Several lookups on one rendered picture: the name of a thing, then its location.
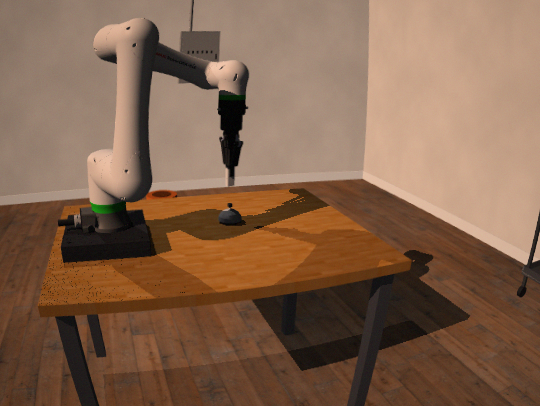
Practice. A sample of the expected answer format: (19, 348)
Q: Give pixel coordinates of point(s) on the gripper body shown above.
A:
(231, 127)

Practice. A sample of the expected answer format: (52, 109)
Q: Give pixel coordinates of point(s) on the grey metal dome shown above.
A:
(229, 216)

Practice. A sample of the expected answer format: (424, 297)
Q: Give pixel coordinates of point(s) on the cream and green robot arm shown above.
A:
(129, 176)

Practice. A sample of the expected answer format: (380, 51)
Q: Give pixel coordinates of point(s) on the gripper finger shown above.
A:
(233, 156)
(223, 141)

